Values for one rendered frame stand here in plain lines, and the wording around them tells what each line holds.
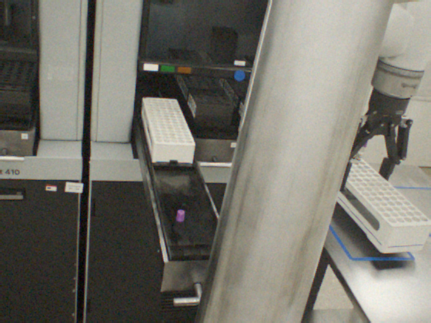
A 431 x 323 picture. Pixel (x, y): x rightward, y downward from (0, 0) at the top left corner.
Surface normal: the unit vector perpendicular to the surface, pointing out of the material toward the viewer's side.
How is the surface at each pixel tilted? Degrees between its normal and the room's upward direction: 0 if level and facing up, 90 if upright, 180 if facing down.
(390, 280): 0
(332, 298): 0
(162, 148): 90
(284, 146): 76
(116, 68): 90
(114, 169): 90
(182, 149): 90
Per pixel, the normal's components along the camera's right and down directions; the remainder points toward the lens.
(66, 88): 0.23, 0.48
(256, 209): -0.46, 0.11
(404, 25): -0.33, 0.34
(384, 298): 0.16, -0.87
